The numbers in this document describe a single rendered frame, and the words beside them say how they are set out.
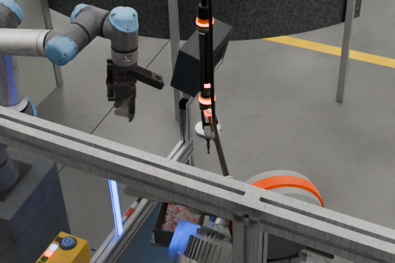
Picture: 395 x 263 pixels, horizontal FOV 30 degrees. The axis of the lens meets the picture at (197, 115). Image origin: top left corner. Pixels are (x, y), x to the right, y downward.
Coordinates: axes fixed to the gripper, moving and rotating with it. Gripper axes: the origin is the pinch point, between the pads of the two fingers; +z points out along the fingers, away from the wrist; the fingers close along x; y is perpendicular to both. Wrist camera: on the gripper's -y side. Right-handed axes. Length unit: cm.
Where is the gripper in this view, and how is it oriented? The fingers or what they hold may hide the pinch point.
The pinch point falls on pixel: (132, 117)
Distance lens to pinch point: 219.9
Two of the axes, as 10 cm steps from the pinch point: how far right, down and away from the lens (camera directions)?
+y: -9.9, 0.4, -1.4
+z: -0.5, 8.1, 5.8
